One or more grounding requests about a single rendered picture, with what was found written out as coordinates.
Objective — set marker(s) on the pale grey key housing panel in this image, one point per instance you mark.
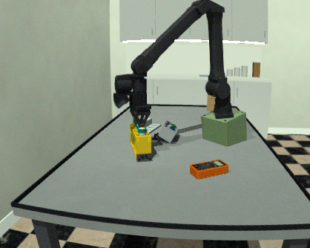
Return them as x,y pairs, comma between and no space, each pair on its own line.
167,134

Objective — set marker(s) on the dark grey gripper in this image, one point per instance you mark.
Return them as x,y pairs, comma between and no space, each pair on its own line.
143,110

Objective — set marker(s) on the orange multimeter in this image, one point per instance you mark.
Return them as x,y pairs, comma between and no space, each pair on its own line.
208,169

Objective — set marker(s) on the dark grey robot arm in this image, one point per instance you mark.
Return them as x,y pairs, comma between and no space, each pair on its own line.
217,82

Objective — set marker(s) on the yellow tube rack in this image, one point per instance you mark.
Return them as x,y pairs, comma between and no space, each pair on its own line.
140,144

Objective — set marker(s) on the black table edge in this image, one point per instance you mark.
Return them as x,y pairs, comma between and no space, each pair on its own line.
156,224

